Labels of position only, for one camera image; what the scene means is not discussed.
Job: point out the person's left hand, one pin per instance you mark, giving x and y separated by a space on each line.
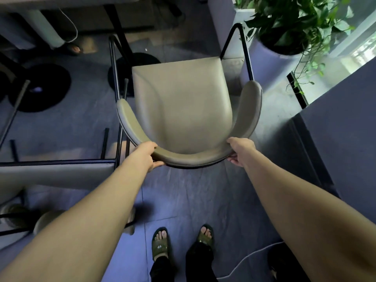
144 158

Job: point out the person's right hand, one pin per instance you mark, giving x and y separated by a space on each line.
243 151

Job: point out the person's right thumb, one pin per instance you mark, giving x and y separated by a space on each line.
232 159

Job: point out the person's left thumb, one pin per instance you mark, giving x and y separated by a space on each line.
158 165

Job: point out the beige chair with black frame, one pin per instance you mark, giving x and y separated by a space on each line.
48 220
182 102
53 174

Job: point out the person's left forearm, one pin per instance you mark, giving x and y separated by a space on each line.
82 223

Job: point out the person's right forearm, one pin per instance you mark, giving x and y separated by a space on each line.
308 217

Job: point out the dark green sandal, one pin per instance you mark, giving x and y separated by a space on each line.
160 246
205 236

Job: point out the white round plant pot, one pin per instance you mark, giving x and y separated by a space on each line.
264 64

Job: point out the person's left leg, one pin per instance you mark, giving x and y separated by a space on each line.
163 270

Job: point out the person's leg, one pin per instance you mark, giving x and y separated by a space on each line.
163 270
41 26
199 262

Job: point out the person's right leg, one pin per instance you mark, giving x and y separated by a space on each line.
199 262

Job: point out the black round table base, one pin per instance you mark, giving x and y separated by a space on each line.
38 88
138 60

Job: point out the green potted plant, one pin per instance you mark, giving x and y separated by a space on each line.
296 20

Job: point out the black metal chair leg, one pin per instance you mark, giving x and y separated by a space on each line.
14 111

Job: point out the black window frame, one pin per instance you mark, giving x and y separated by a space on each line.
297 91

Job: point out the black table post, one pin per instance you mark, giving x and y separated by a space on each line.
117 29

